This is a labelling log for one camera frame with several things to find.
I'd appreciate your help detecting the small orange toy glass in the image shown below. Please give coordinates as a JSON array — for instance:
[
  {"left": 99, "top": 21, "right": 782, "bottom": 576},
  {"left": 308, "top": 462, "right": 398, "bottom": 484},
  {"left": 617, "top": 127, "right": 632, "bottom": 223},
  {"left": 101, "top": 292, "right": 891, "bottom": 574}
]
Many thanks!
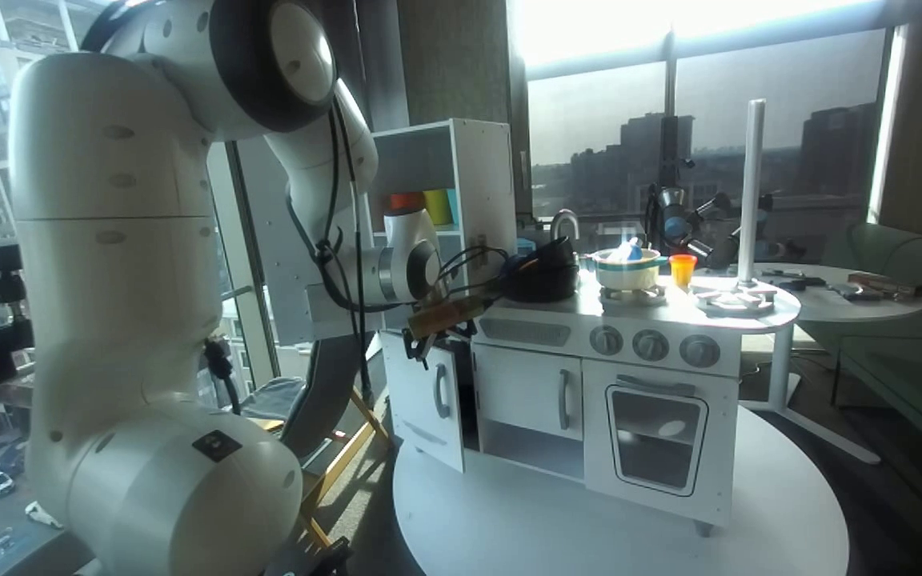
[{"left": 668, "top": 249, "right": 701, "bottom": 292}]

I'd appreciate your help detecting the yellow wooden frame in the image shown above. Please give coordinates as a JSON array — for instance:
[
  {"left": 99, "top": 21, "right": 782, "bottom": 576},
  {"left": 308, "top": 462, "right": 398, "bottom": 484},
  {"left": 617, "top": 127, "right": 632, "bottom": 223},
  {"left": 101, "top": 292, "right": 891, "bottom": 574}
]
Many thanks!
[{"left": 293, "top": 394, "right": 401, "bottom": 556}]

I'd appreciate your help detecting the white bowl with blue item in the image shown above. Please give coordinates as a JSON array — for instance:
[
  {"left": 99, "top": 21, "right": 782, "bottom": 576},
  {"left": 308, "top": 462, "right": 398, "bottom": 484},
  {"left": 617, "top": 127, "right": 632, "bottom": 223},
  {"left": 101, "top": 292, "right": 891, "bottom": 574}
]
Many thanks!
[{"left": 585, "top": 237, "right": 664, "bottom": 295}]

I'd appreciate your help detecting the black camera on tripod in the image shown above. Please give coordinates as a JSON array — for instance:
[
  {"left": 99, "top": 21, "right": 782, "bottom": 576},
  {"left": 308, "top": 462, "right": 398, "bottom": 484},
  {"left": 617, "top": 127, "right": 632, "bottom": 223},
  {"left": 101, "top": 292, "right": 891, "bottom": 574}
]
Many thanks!
[{"left": 637, "top": 112, "right": 741, "bottom": 268}]

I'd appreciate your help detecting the white toy kitchen cabinet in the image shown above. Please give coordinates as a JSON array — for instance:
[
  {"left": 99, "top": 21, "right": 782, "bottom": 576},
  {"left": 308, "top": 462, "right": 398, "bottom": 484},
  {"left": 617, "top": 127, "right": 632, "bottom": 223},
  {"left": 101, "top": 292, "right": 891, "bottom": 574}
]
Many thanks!
[{"left": 367, "top": 115, "right": 807, "bottom": 533}]

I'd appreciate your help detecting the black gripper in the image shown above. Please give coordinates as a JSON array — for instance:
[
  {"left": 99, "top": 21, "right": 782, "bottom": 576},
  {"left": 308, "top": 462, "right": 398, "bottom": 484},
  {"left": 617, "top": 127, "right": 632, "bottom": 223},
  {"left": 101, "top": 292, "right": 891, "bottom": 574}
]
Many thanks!
[{"left": 401, "top": 317, "right": 483, "bottom": 371}]

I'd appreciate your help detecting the white windowed oven door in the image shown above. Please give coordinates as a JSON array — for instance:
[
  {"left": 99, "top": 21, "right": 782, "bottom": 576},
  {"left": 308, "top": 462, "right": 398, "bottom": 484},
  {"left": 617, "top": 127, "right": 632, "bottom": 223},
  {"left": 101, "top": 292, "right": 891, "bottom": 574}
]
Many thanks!
[{"left": 583, "top": 359, "right": 741, "bottom": 525}]

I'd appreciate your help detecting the white toy faucet pole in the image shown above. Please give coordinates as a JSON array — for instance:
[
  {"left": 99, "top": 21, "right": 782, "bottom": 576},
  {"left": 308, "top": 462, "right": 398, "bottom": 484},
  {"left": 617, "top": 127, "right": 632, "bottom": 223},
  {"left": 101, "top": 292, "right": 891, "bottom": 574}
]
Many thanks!
[{"left": 737, "top": 98, "right": 769, "bottom": 292}]

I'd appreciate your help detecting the orange toy cup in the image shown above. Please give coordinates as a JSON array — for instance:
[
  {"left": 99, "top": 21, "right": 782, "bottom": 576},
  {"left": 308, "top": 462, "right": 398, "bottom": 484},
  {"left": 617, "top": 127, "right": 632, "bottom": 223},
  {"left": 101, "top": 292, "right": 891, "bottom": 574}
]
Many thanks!
[{"left": 381, "top": 188, "right": 430, "bottom": 221}]

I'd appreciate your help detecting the round white side table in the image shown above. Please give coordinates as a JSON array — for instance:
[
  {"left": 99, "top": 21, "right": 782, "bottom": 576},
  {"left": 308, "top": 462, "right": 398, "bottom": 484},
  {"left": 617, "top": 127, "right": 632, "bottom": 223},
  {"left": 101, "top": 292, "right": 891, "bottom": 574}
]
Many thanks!
[{"left": 753, "top": 260, "right": 922, "bottom": 467}]

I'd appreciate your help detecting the green sofa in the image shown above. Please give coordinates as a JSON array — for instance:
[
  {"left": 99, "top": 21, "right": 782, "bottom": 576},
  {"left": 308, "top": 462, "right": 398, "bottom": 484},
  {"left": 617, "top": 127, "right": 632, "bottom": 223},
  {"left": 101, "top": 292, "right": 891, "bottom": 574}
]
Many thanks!
[{"left": 800, "top": 219, "right": 922, "bottom": 475}]

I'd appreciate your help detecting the grey toy sink basin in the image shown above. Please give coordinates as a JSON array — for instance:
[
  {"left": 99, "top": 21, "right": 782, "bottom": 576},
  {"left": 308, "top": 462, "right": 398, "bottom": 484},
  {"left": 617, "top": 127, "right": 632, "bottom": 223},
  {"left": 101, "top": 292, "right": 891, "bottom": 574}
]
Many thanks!
[{"left": 695, "top": 278, "right": 782, "bottom": 320}]

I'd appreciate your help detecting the short white fridge door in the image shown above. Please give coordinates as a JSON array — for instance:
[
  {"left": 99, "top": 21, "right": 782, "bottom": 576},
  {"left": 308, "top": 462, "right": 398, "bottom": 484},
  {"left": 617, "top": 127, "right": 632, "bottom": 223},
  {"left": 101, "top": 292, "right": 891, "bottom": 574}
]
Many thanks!
[{"left": 376, "top": 329, "right": 472, "bottom": 475}]

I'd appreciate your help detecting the yellow toy cup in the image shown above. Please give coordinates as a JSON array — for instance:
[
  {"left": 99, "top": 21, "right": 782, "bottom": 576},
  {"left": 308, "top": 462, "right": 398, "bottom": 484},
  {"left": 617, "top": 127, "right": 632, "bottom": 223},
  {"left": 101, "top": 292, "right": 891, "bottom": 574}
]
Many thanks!
[{"left": 423, "top": 188, "right": 453, "bottom": 230}]

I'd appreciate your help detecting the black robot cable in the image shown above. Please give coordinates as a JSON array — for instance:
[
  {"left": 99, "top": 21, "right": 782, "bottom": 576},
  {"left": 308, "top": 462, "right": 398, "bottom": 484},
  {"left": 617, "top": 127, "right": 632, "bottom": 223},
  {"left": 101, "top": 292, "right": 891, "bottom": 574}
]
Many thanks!
[{"left": 282, "top": 99, "right": 550, "bottom": 413}]

